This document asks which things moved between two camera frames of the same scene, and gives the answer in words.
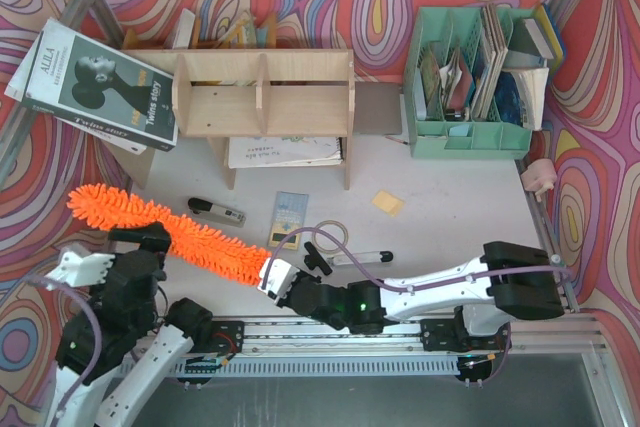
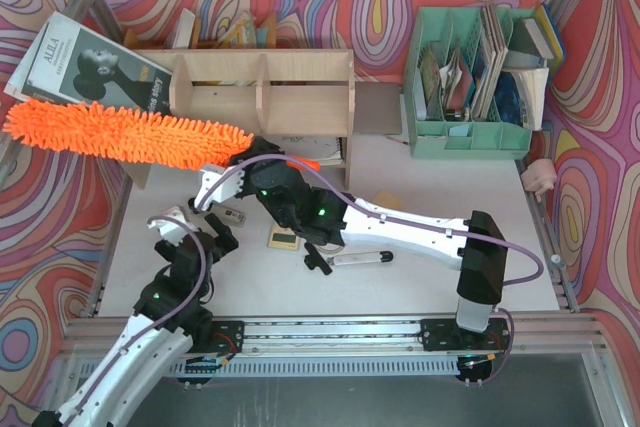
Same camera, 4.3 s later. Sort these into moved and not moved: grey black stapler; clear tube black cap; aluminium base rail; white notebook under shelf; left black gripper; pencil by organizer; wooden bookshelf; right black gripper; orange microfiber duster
Moved: orange microfiber duster; left black gripper; right black gripper
Not moved: wooden bookshelf; grey black stapler; pencil by organizer; clear tube black cap; white notebook under shelf; aluminium base rail
